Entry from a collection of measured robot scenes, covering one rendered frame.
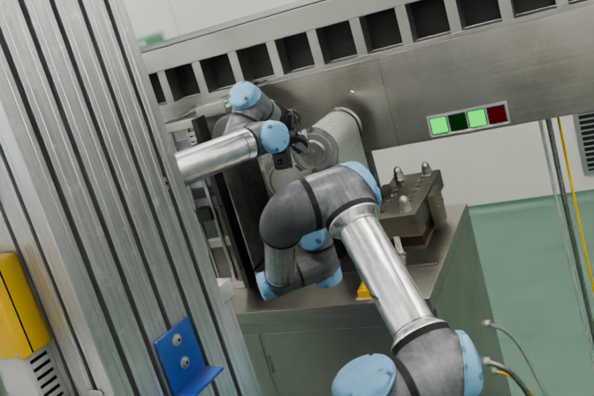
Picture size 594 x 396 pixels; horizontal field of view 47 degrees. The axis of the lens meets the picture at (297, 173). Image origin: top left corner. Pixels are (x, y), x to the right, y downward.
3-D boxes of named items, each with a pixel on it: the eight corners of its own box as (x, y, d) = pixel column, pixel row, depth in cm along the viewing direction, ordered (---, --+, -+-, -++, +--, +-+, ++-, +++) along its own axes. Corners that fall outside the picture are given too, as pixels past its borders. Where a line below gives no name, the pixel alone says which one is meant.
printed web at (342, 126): (253, 268, 221) (206, 119, 209) (280, 239, 242) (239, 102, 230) (364, 255, 205) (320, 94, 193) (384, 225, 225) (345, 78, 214)
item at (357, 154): (354, 221, 202) (337, 163, 198) (374, 194, 223) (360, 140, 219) (354, 221, 202) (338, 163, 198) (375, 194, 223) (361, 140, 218)
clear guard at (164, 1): (3, -20, 218) (4, -22, 218) (109, 60, 258) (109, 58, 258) (297, -134, 173) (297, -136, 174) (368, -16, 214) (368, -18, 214)
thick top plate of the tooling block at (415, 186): (367, 239, 198) (361, 221, 196) (398, 193, 233) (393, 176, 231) (420, 233, 191) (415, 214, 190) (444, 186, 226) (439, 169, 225)
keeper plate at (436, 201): (435, 230, 207) (427, 196, 204) (441, 217, 216) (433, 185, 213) (443, 229, 206) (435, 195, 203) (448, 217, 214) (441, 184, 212)
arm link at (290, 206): (266, 235, 132) (268, 313, 175) (318, 217, 135) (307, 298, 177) (245, 186, 137) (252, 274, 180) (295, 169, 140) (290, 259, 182)
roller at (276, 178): (273, 202, 209) (262, 166, 206) (302, 176, 232) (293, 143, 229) (308, 197, 204) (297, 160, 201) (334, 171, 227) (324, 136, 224)
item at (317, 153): (320, 170, 198) (297, 160, 200) (323, 167, 199) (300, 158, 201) (327, 146, 195) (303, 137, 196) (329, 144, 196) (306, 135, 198)
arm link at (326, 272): (300, 287, 181) (289, 250, 179) (338, 273, 184) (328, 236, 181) (308, 297, 174) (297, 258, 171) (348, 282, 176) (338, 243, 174)
